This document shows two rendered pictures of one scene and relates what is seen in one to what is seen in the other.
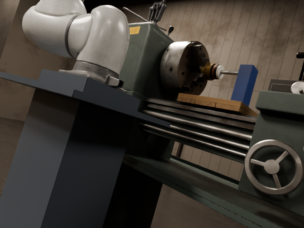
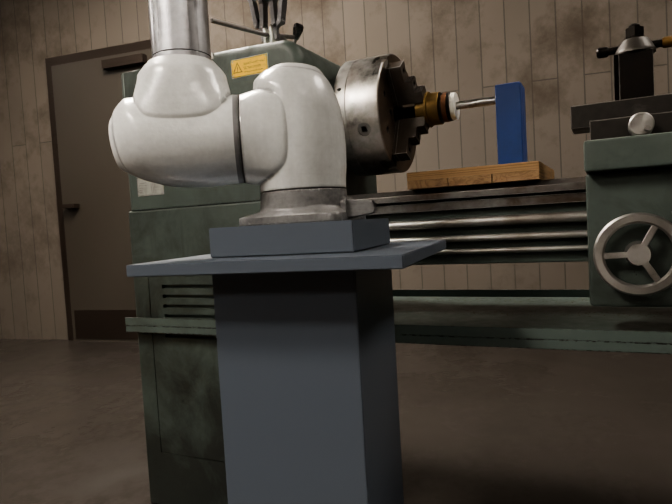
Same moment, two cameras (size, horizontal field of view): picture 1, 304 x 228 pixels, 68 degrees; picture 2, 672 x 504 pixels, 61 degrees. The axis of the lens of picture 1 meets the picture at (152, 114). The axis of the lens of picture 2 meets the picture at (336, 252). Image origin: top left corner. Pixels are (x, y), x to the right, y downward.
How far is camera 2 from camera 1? 53 cm
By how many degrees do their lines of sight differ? 18
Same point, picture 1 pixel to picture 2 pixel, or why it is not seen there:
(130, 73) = not seen: hidden behind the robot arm
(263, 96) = (593, 150)
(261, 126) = (598, 197)
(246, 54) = (401, 16)
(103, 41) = (320, 141)
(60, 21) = (216, 124)
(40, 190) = (333, 437)
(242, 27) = not seen: outside the picture
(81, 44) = (277, 157)
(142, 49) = not seen: hidden behind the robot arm
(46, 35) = (192, 160)
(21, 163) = (251, 413)
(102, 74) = (335, 201)
